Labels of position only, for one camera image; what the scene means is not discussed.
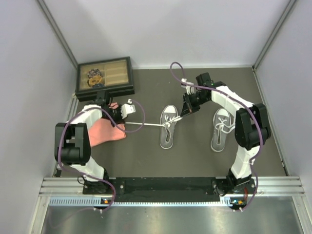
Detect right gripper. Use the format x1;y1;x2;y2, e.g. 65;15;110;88
181;92;210;117

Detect grey sneaker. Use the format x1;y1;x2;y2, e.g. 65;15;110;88
211;108;234;152
160;105;178;150

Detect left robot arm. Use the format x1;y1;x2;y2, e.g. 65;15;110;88
55;91;134;194

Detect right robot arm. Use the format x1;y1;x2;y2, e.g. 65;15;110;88
180;73;271;195

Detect pink folded cloth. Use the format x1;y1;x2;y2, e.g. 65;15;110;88
87;102;127;148

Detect dark jewelry box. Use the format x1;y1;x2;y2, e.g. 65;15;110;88
75;57;135;102

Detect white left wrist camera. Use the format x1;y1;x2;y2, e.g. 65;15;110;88
120;99;136;119

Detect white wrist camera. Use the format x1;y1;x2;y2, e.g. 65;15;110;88
181;78;196;95
120;99;136;119

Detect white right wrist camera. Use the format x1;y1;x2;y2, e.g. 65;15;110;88
181;78;196;95

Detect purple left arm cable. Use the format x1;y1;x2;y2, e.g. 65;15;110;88
50;99;146;229

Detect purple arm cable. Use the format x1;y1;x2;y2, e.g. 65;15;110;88
50;99;146;229
170;62;265;213

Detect orange bracelet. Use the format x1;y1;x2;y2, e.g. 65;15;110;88
88;76;104;86

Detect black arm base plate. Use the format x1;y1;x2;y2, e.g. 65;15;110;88
82;176;256;202

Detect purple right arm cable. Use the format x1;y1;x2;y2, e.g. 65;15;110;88
170;62;265;213

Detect aluminium frame rail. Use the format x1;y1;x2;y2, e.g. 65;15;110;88
39;176;304;196

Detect grey slotted cable duct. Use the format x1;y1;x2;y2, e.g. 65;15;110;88
49;197;243;207

